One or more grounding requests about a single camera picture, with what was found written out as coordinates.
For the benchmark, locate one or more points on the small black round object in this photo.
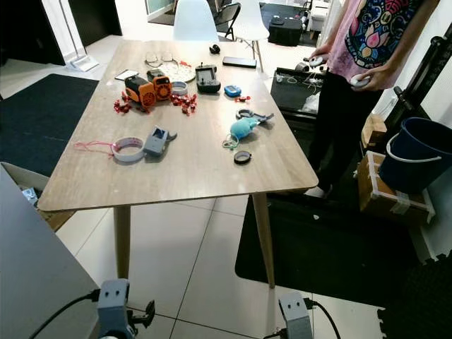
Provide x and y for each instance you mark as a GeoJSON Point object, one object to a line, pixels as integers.
{"type": "Point", "coordinates": [214, 48]}

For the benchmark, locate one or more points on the person's left hand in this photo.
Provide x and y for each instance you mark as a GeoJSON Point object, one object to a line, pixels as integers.
{"type": "Point", "coordinates": [378, 75]}

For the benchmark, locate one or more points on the small grey tape roll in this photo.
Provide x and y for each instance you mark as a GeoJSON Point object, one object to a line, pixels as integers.
{"type": "Point", "coordinates": [179, 89]}

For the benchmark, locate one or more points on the eyeglasses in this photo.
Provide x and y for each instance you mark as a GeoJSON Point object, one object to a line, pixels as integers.
{"type": "Point", "coordinates": [152, 58]}

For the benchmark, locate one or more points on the person's right hand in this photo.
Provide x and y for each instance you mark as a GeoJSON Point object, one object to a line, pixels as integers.
{"type": "Point", "coordinates": [325, 54]}

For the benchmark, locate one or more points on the grey handheld device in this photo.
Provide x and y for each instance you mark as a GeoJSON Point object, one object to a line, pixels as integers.
{"type": "Point", "coordinates": [157, 143]}

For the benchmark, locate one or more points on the black floor rug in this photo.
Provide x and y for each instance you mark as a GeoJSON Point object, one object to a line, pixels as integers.
{"type": "Point", "coordinates": [42, 120]}

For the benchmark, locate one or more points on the black metal frame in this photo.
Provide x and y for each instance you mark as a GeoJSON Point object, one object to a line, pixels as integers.
{"type": "Point", "coordinates": [424, 70]}

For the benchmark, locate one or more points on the black chair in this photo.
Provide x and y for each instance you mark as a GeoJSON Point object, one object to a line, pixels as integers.
{"type": "Point", "coordinates": [226, 14]}

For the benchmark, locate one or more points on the pile of red pieces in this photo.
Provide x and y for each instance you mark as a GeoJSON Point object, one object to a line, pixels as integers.
{"type": "Point", "coordinates": [183, 104]}
{"type": "Point", "coordinates": [123, 106]}

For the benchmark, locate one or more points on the orange and black device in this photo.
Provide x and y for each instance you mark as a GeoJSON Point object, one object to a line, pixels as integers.
{"type": "Point", "coordinates": [139, 92]}
{"type": "Point", "coordinates": [161, 85]}

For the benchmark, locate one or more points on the light wooden table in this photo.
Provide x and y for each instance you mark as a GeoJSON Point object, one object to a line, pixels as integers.
{"type": "Point", "coordinates": [198, 176]}

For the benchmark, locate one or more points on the white tape roll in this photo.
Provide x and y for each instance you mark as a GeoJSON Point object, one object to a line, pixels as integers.
{"type": "Point", "coordinates": [119, 150]}

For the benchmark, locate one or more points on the taped cardboard box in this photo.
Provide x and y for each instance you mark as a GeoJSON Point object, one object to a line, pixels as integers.
{"type": "Point", "coordinates": [388, 205]}

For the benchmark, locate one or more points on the white handheld controller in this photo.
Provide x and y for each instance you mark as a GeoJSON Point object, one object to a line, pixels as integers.
{"type": "Point", "coordinates": [313, 64]}
{"type": "Point", "coordinates": [359, 81]}

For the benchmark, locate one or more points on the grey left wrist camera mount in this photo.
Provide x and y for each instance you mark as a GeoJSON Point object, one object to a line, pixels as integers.
{"type": "Point", "coordinates": [113, 300]}

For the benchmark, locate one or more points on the black cabinet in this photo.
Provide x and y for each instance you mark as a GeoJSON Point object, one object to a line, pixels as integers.
{"type": "Point", "coordinates": [281, 27]}

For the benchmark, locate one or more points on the white floor stand base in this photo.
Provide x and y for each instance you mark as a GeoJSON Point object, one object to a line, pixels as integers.
{"type": "Point", "coordinates": [83, 63]}

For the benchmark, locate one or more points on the white shell chair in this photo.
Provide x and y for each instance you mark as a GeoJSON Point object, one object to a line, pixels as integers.
{"type": "Point", "coordinates": [194, 20]}
{"type": "Point", "coordinates": [251, 21]}

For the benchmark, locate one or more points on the small white card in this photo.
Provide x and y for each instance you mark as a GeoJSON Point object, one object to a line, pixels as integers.
{"type": "Point", "coordinates": [126, 74]}

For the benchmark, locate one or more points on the small red piece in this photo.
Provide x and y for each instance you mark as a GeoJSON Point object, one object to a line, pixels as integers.
{"type": "Point", "coordinates": [243, 98]}

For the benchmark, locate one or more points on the small blue device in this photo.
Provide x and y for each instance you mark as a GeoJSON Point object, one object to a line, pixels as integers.
{"type": "Point", "coordinates": [233, 90]}

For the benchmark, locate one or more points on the dark blue bucket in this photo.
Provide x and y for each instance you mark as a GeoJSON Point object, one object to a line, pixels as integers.
{"type": "Point", "coordinates": [420, 173]}

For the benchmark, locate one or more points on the black phone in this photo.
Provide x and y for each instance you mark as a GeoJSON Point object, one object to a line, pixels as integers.
{"type": "Point", "coordinates": [239, 62]}

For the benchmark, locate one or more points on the black handheld device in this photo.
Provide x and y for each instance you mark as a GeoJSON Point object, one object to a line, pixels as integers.
{"type": "Point", "coordinates": [207, 79]}

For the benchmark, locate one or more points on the small wooden block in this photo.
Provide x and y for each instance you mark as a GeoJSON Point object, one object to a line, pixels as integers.
{"type": "Point", "coordinates": [374, 131]}

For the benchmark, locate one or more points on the person in pink shirt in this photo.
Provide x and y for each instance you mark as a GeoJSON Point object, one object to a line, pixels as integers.
{"type": "Point", "coordinates": [381, 28]}

